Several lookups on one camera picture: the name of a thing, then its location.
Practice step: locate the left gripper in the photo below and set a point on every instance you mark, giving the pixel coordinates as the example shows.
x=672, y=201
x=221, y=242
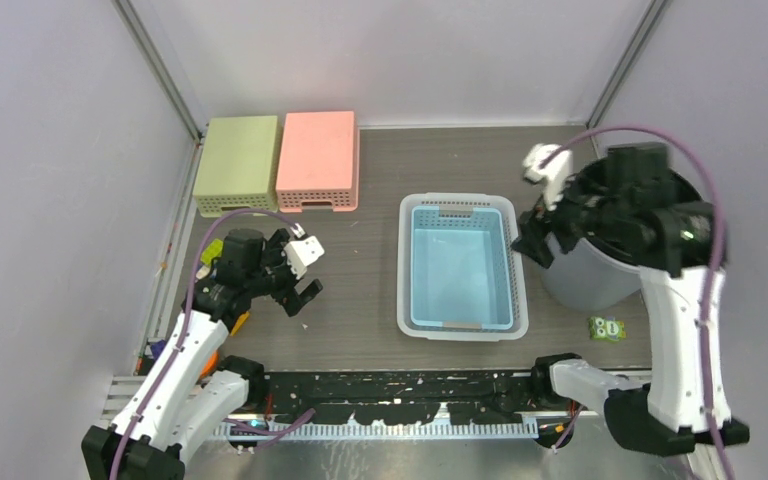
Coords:
x=304, y=295

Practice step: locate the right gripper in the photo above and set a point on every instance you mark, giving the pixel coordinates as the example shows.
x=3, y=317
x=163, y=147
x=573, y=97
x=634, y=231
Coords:
x=533, y=226

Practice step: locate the black grey round bin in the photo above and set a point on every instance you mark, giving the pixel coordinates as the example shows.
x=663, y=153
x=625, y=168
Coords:
x=655, y=219

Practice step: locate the light blue basket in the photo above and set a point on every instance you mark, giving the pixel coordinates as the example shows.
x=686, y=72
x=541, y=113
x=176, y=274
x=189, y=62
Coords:
x=459, y=269

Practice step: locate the pink perforated basket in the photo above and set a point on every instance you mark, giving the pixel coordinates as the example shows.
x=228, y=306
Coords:
x=319, y=162

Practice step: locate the pale green perforated basket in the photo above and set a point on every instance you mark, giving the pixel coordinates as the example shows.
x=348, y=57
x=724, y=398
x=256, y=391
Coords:
x=238, y=165

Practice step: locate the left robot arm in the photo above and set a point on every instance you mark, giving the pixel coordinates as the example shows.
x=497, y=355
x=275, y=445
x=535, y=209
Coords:
x=167, y=420

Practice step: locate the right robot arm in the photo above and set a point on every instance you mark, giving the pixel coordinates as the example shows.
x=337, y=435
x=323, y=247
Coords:
x=683, y=404

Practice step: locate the yellow grid toy block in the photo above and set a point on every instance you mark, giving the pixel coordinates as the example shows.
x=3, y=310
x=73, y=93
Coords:
x=239, y=322

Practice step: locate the grey outer basket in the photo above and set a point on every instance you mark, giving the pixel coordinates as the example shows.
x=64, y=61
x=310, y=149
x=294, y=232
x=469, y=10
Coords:
x=459, y=202

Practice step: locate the toy car with blue wheels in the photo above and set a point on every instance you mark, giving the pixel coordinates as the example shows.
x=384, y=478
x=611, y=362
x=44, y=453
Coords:
x=207, y=257

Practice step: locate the orange curved toy piece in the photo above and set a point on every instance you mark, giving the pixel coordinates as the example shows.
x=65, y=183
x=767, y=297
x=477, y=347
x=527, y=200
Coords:
x=210, y=366

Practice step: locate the green owl toy block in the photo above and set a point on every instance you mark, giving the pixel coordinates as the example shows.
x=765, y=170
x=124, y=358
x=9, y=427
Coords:
x=606, y=329

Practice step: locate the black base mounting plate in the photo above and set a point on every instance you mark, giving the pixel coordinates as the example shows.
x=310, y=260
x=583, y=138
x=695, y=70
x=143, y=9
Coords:
x=472, y=397

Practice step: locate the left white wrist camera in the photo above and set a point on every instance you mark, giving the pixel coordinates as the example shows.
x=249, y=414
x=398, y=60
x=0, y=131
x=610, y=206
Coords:
x=303, y=253

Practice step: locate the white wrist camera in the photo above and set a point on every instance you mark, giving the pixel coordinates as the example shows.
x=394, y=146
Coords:
x=548, y=166
x=303, y=253

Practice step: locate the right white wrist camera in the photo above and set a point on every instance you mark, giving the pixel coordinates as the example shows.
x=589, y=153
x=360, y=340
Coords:
x=548, y=166

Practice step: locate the slotted cable duct rail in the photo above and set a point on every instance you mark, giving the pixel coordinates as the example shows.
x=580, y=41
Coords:
x=438, y=429

